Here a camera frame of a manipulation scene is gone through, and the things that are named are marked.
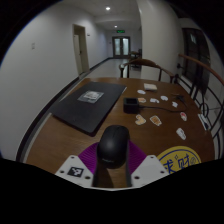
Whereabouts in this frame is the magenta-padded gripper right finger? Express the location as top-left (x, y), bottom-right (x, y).
top-left (125, 140), bottom-right (170, 188)

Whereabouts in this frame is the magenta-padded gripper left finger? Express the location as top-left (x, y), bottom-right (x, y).
top-left (54, 142), bottom-right (101, 188)

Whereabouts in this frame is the black computer mouse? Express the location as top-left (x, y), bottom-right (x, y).
top-left (96, 124), bottom-right (131, 169)

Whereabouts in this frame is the round yellow printed mouse pad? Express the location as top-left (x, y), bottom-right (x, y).
top-left (156, 144), bottom-right (203, 175)

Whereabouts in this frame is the small orange white sticker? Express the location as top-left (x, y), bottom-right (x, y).
top-left (149, 115), bottom-right (163, 127)

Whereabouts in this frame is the small cream sticker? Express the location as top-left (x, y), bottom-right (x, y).
top-left (134, 114), bottom-right (147, 126)

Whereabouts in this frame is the dark grey closed laptop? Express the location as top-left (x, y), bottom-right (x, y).
top-left (49, 81), bottom-right (128, 136)

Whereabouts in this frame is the small black box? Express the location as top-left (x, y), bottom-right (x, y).
top-left (123, 97), bottom-right (140, 114)

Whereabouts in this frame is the white rectangular card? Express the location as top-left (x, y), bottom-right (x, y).
top-left (197, 113), bottom-right (212, 131)

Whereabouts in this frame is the small white flat box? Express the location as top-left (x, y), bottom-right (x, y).
top-left (143, 82), bottom-right (158, 92)

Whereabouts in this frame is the black railing with wooden handrail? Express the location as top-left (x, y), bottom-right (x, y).
top-left (173, 53), bottom-right (224, 158)

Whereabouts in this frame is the wooden armchair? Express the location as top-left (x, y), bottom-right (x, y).
top-left (118, 58), bottom-right (176, 84)

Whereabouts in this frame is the white side door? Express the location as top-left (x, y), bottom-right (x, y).
top-left (72, 23), bottom-right (91, 76)

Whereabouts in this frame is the glazed double door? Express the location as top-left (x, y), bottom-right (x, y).
top-left (112, 35), bottom-right (131, 59)

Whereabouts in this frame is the dark framed window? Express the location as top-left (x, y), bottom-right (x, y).
top-left (182, 28), bottom-right (212, 84)

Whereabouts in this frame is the thin black cable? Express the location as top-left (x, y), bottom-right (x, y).
top-left (138, 93), bottom-right (188, 114)

